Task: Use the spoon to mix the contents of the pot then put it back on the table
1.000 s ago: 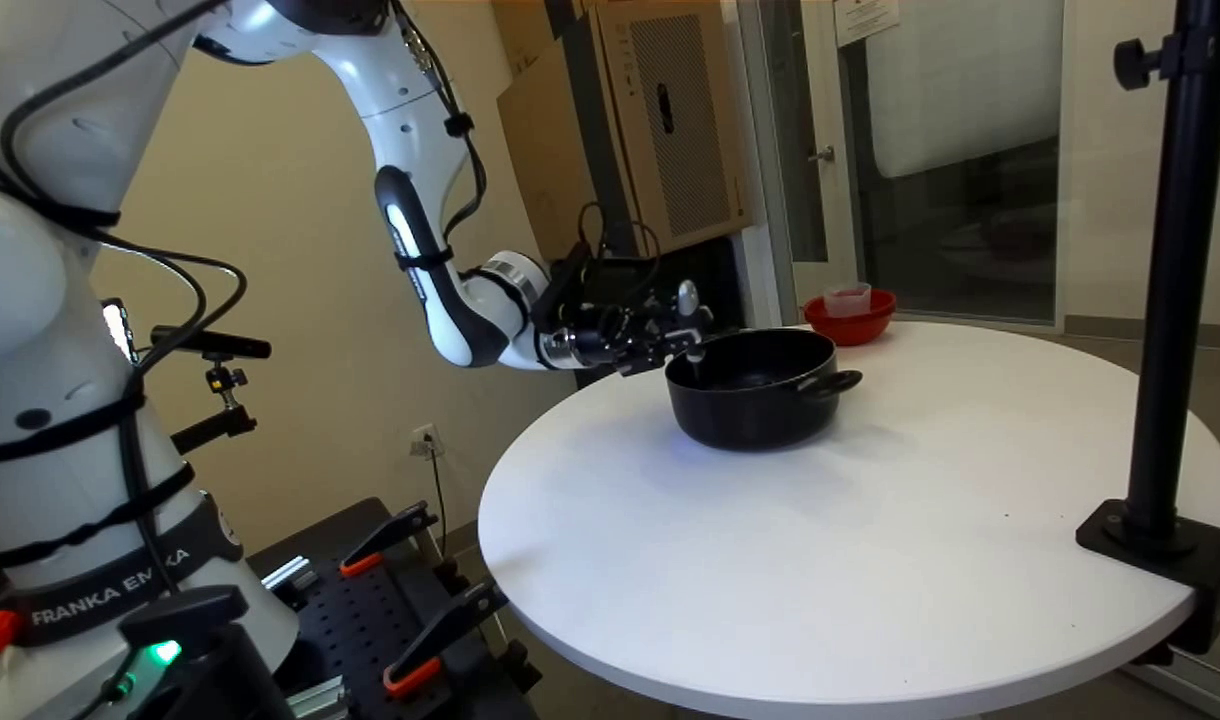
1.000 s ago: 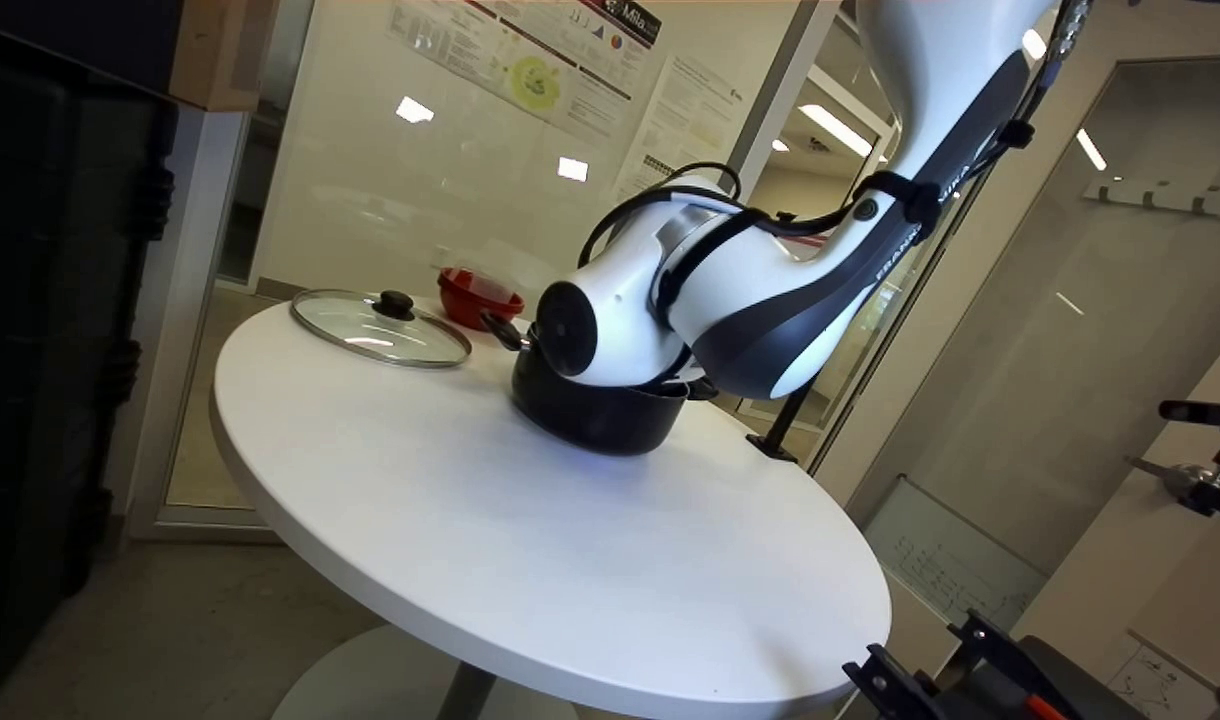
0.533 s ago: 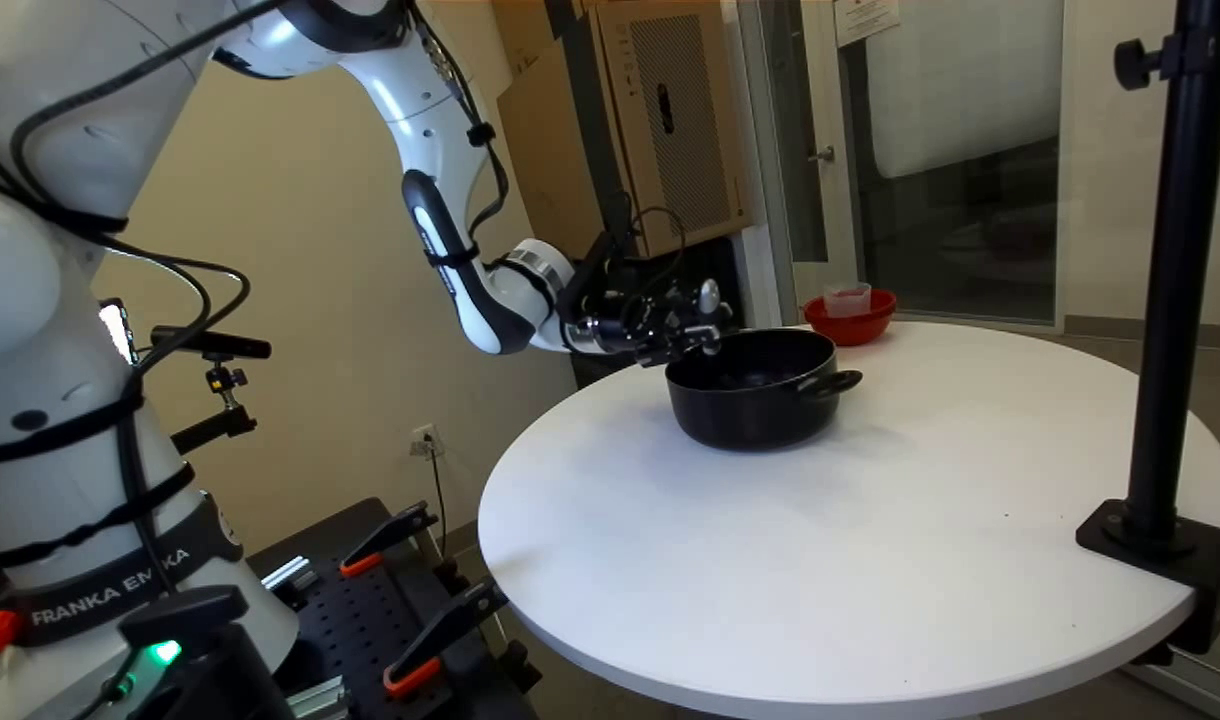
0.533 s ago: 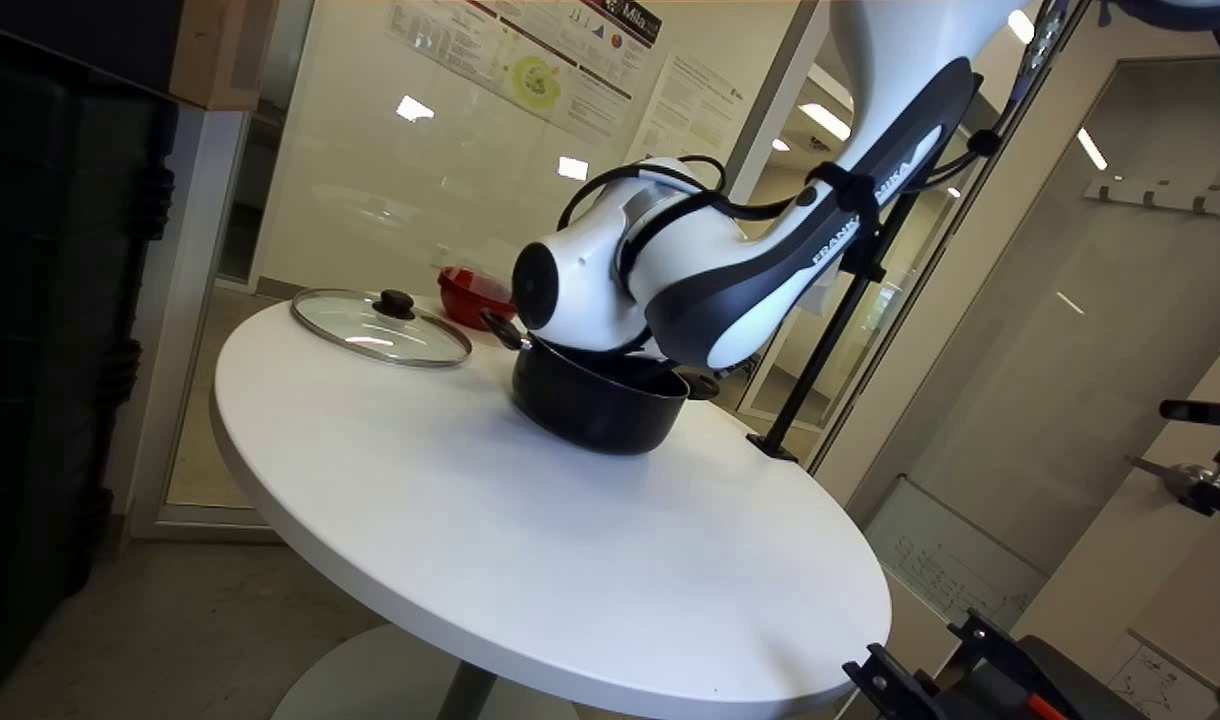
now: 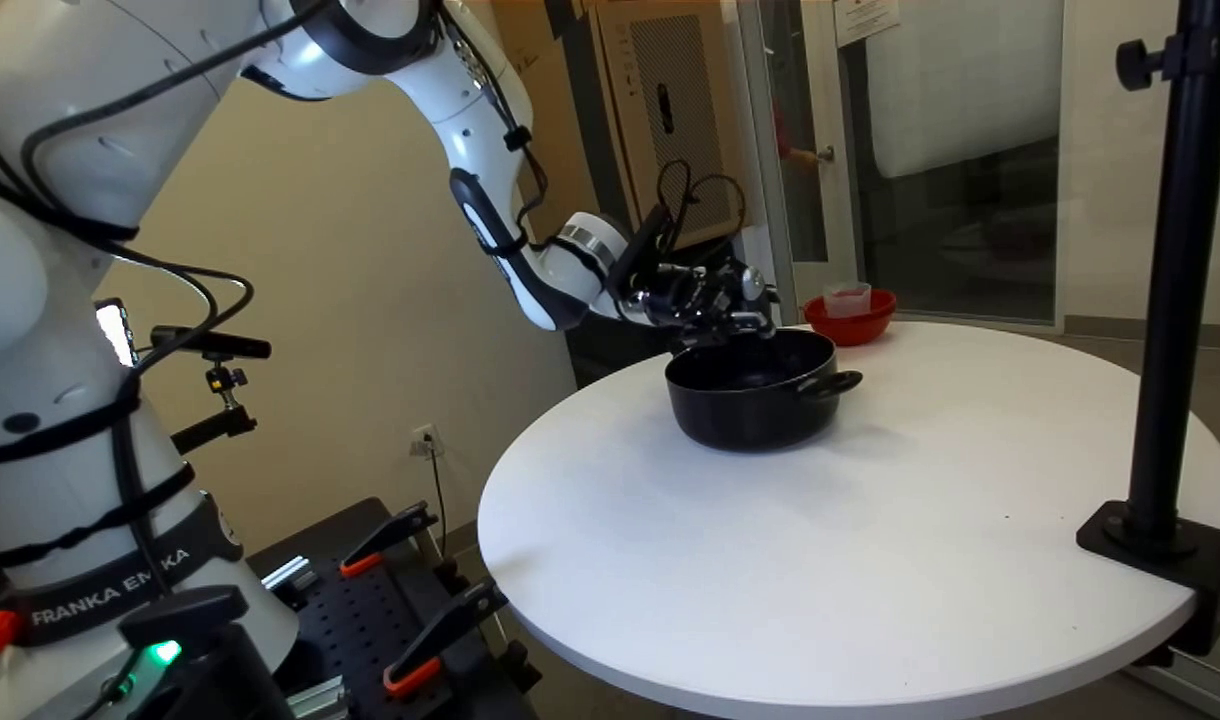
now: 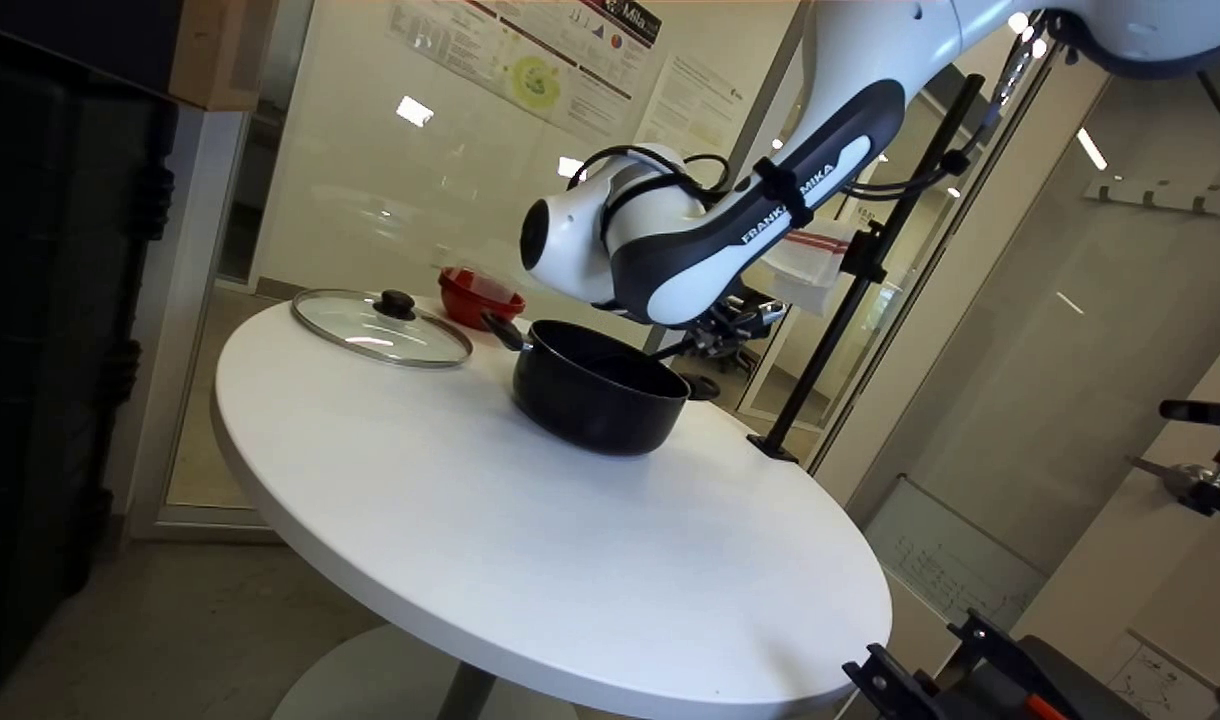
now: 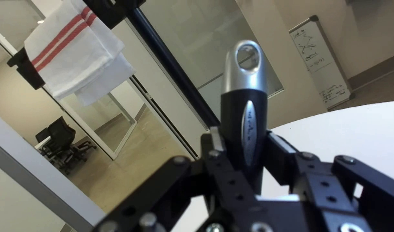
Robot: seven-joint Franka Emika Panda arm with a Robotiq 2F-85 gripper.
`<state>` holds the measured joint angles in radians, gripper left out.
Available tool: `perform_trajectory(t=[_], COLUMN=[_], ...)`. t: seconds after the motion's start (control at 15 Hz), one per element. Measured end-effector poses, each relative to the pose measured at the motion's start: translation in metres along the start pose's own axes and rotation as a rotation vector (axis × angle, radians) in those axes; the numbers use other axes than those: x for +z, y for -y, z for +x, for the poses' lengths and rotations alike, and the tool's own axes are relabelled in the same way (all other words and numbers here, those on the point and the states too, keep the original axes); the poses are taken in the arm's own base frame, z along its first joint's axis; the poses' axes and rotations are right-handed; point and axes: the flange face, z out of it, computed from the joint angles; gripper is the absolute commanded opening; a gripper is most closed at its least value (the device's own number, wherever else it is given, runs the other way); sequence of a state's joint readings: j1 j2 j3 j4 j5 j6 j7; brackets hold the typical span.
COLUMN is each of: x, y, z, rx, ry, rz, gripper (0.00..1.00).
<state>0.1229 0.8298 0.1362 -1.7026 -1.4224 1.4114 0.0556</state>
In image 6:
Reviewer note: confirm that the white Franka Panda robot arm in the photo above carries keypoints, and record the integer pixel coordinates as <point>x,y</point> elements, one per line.
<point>691,264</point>

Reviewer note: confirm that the black cooking pot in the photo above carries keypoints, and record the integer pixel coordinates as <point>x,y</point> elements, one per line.
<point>595,407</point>

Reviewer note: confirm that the glass pot lid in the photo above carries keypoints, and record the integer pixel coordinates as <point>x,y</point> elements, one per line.
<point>383,332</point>

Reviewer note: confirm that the red bowl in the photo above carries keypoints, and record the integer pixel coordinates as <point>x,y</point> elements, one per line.
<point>473,298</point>

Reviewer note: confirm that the white box with red stripe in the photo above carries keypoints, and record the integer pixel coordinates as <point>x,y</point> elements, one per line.
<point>823,272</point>

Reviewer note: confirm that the white round table base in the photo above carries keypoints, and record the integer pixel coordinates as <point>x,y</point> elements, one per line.
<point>371,680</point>

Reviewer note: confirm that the brown cardboard box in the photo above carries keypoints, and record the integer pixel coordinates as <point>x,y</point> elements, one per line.
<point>212,52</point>

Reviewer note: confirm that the black cabinet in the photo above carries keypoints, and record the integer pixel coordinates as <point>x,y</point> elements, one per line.
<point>50,332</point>

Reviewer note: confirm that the wall poster with yellow circle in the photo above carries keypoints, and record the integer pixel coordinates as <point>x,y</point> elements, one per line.
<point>533,63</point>

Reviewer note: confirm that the coat hook rail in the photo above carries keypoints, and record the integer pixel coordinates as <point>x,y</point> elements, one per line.
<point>1170,201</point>

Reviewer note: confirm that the black camera on mount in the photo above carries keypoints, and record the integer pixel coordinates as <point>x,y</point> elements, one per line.
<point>1210,417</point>

